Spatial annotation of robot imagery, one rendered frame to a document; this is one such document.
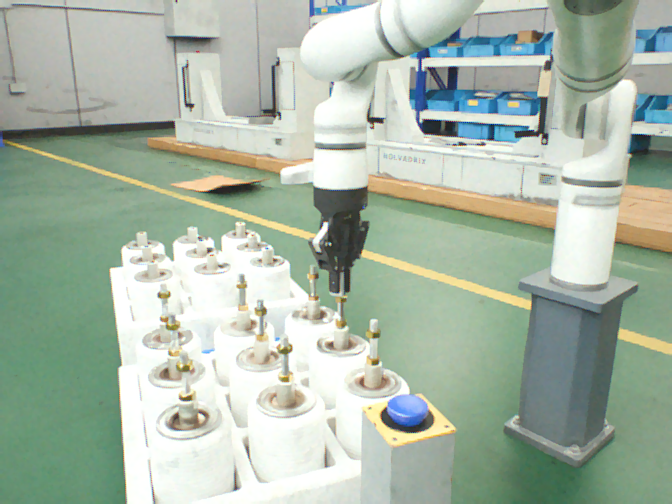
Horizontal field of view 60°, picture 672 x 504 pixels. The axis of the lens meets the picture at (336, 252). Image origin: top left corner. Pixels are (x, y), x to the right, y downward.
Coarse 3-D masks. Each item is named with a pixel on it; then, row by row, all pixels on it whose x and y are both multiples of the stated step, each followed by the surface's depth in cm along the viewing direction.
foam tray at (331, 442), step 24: (120, 384) 90; (216, 384) 90; (144, 432) 84; (240, 432) 78; (144, 456) 73; (240, 456) 73; (336, 456) 73; (144, 480) 68; (240, 480) 69; (288, 480) 68; (312, 480) 68; (336, 480) 69; (360, 480) 70
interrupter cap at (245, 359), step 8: (240, 352) 84; (248, 352) 84; (272, 352) 84; (240, 360) 82; (248, 360) 82; (272, 360) 82; (280, 360) 81; (248, 368) 79; (256, 368) 79; (264, 368) 79; (272, 368) 79
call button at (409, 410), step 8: (392, 400) 57; (400, 400) 57; (408, 400) 57; (416, 400) 57; (424, 400) 58; (392, 408) 56; (400, 408) 56; (408, 408) 56; (416, 408) 56; (424, 408) 56; (392, 416) 56; (400, 416) 55; (408, 416) 55; (416, 416) 55; (424, 416) 56; (400, 424) 56; (408, 424) 56; (416, 424) 56
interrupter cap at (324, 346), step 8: (328, 336) 89; (352, 336) 89; (320, 344) 86; (328, 344) 87; (352, 344) 87; (360, 344) 86; (320, 352) 84; (328, 352) 84; (336, 352) 84; (344, 352) 84; (352, 352) 84; (360, 352) 84
